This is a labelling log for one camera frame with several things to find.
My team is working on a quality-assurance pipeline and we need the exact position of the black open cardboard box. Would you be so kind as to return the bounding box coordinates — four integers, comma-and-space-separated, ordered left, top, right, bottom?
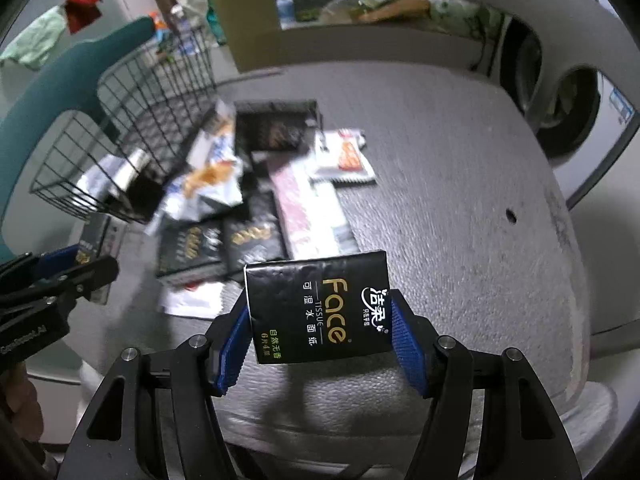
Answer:
234, 101, 321, 156

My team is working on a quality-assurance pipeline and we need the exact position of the silver chip bag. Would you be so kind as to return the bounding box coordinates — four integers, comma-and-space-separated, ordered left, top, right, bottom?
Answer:
150, 152, 246, 233

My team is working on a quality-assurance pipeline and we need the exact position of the red cloth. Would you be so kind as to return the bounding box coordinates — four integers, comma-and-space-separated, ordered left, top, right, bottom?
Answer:
62, 0, 103, 36

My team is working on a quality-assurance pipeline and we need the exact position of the brown cardboard sheet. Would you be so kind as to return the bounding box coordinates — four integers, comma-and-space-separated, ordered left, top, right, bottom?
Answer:
357, 0, 432, 23

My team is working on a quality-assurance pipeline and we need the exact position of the green white plastic bag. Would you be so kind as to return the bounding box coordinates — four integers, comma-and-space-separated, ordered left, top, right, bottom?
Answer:
430, 0, 503, 41

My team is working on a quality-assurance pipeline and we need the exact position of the light green cloth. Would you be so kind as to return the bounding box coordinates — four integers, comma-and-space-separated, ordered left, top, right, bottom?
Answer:
0, 7, 68, 71

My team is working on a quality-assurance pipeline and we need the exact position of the person's left forearm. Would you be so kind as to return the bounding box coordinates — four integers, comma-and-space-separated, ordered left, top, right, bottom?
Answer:
0, 360, 48, 461

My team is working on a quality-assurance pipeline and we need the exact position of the orange blue toy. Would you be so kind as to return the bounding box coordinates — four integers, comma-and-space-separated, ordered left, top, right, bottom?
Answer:
149, 12, 168, 56

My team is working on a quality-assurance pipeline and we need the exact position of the dark gold-print box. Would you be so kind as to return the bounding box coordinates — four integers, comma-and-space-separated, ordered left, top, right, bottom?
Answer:
75, 215, 126, 306

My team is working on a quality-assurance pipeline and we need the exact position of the teal bottle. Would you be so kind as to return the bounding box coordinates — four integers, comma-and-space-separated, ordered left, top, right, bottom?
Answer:
206, 5, 226, 46

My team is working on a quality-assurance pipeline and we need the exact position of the white orange snack packet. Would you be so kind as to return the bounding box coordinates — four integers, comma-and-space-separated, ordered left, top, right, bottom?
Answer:
307, 129, 377, 186

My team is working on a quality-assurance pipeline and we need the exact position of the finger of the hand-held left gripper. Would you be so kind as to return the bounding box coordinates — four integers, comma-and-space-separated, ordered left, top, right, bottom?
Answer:
0, 256, 120, 318
0, 246, 83, 293

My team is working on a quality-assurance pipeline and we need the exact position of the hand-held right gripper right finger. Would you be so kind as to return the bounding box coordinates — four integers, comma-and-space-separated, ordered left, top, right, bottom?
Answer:
387, 287, 583, 480

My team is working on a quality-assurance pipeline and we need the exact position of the teal chair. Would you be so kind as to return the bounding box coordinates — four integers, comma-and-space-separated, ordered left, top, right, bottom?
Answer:
0, 16, 156, 261

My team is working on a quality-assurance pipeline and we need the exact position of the black wire basket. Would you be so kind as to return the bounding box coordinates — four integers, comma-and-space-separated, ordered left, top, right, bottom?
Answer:
29, 27, 218, 225

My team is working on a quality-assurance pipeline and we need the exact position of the white blue snack packet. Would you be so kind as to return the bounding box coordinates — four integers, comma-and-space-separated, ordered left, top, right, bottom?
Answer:
187, 100, 238, 171

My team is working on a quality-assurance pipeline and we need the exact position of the blue-capped plastic bottle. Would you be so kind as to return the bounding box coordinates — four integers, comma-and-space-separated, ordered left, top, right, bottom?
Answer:
275, 0, 297, 30

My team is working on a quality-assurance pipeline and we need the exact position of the white red paper packet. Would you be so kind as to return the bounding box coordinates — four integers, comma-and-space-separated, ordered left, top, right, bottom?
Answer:
156, 280, 226, 318

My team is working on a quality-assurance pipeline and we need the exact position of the black cable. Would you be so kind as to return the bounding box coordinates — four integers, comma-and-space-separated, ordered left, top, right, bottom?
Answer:
469, 10, 493, 72

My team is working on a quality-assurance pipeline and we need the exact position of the silver foil packet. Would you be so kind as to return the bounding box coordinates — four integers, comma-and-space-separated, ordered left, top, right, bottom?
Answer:
80, 149, 151, 201

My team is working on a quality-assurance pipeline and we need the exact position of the pink white long box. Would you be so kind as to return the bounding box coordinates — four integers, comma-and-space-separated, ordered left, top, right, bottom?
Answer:
267, 160, 358, 258

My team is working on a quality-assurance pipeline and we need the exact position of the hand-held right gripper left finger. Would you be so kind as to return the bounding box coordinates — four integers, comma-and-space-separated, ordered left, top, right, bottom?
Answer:
57, 287, 251, 480

